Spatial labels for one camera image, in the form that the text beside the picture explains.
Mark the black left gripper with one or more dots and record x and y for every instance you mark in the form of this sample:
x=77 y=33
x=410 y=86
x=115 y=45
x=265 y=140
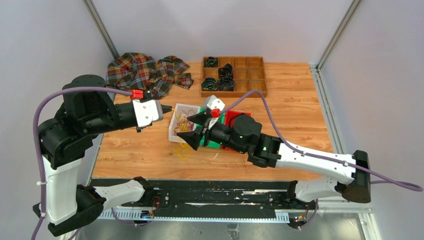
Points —
x=166 y=108

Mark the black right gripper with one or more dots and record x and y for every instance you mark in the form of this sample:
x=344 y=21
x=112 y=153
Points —
x=193 y=137

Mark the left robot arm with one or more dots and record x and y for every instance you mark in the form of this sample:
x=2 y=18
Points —
x=65 y=125

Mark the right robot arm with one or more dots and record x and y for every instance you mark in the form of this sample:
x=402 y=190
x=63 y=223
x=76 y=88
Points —
x=344 y=175

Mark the green plastic bin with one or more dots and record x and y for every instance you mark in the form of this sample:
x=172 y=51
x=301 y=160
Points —
x=212 y=144

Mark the red plastic bin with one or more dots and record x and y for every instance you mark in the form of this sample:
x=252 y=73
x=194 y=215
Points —
x=231 y=115

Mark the white plastic bin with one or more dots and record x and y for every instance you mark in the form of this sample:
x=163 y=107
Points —
x=179 y=122

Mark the rolled dark tie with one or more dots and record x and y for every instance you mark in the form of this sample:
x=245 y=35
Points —
x=209 y=84
x=226 y=71
x=226 y=83
x=210 y=62

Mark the plaid cloth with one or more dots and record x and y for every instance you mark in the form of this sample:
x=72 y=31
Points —
x=137 y=71

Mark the wooden compartment tray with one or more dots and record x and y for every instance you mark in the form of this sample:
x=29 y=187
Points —
x=248 y=74

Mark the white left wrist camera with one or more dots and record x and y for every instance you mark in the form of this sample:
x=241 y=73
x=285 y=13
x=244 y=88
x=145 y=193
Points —
x=147 y=112

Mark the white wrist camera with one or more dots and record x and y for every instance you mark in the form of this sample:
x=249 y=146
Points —
x=147 y=112
x=212 y=102

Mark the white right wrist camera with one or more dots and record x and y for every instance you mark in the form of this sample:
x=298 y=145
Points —
x=212 y=102

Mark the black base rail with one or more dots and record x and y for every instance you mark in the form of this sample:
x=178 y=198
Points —
x=220 y=201

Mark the aluminium frame profile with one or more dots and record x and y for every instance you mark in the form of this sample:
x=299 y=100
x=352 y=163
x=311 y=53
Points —
x=336 y=219

